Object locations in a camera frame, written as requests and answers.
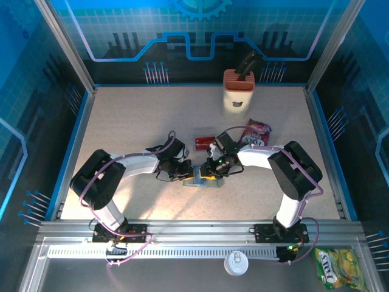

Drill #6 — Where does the blue credit card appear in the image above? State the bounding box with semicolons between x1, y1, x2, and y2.
193;165;208;186

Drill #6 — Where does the green card holder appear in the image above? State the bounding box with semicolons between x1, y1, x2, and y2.
182;165;225;189

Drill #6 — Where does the red snack packet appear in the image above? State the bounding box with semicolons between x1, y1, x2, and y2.
193;126;215;153

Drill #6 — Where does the purple candy bag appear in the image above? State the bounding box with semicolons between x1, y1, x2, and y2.
237;118;272;147

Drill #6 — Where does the cream knife block orange top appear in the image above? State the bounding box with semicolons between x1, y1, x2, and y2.
222;68;255;120

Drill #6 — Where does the white tin can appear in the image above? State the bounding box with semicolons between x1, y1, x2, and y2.
224;251;249;277

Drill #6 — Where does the green yellow candy bag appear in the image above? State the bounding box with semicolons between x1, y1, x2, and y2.
312;248;365;291

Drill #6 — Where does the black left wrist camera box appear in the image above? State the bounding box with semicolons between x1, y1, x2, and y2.
164;138;186;159

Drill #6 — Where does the white black right wrist camera box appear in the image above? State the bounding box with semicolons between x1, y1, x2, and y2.
207;132;238;155

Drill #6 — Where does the aluminium cross rail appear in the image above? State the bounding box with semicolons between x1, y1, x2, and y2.
35;219;367;244

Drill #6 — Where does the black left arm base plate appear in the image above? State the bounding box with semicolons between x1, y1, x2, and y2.
92;223;148;244

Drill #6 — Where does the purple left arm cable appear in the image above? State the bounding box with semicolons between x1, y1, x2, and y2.
79;130;177;268

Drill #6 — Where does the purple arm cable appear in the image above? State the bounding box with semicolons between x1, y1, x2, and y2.
79;130;177;268
217;126;323;265

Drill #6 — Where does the white slotted cable duct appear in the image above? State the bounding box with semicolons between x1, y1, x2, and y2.
47;245;281;260

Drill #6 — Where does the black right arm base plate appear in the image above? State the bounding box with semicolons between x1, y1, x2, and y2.
254;223;310;244

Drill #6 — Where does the aluminium side rail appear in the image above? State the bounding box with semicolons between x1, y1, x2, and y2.
48;86;97;221
305;86;349;220

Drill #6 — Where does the black knife handle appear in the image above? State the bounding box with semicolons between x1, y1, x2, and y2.
241;50;258;82
244;55;264;82

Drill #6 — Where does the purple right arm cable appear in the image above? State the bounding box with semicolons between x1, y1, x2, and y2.
217;126;323;265

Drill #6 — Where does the aluminium frame post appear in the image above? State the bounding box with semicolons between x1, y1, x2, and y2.
305;0;367;94
32;0;97;94

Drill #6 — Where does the aluminium lower frame rail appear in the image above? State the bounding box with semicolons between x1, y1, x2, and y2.
354;240;384;292
17;237;51;292

